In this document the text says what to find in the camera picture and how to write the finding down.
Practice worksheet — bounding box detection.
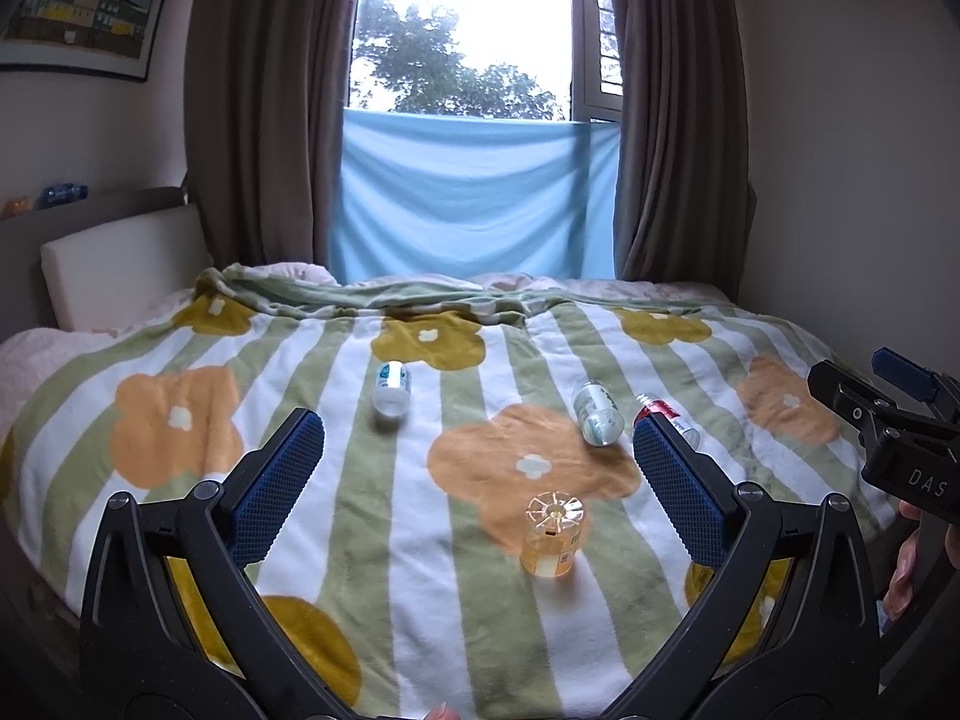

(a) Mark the striped flower blanket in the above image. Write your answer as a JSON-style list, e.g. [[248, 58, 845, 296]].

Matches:
[[2, 266, 895, 718]]

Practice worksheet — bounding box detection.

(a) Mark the white headboard cushion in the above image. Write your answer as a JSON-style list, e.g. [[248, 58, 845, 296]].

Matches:
[[41, 205, 210, 332]]

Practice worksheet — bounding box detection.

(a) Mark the orange label clear cup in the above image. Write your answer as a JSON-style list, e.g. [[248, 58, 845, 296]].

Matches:
[[521, 491, 587, 578]]

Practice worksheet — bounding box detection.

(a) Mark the blue toy on headboard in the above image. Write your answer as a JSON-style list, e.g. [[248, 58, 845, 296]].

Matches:
[[36, 182, 89, 210]]

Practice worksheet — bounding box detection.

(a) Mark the left brown curtain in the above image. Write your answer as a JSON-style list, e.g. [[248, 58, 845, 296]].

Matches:
[[184, 0, 358, 266]]

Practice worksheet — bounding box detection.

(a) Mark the brown curtain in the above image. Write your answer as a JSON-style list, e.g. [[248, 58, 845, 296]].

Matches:
[[613, 0, 757, 298], [184, 0, 358, 266]]

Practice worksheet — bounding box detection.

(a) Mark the red label clear cup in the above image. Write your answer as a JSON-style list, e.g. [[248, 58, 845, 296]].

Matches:
[[633, 394, 700, 450]]

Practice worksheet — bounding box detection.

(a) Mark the right brown curtain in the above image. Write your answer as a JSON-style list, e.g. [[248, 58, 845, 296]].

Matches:
[[613, 0, 757, 298]]

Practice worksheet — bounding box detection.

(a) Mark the blue label white cup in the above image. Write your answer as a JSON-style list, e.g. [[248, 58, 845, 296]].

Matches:
[[373, 361, 412, 421]]

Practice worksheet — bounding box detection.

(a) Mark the grey headboard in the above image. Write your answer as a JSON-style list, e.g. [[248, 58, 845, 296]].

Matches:
[[0, 187, 185, 341]]

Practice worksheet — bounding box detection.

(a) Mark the green label clear cup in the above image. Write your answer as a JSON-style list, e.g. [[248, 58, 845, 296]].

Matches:
[[573, 380, 625, 447]]

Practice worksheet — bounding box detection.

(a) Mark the right hand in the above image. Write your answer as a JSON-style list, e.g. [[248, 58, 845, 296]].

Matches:
[[882, 500, 921, 622]]

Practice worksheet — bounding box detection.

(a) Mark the orange item on headboard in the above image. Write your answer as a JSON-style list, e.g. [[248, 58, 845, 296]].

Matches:
[[0, 197, 32, 221]]

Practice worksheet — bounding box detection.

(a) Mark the window frame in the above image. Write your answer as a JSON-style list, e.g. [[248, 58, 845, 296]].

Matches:
[[571, 0, 623, 122]]

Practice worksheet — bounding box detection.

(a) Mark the blue cloth on window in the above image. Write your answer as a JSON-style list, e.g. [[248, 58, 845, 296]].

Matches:
[[329, 109, 620, 283]]

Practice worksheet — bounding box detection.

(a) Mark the framed house picture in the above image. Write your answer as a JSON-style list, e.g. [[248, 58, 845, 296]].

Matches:
[[2, 0, 164, 83]]

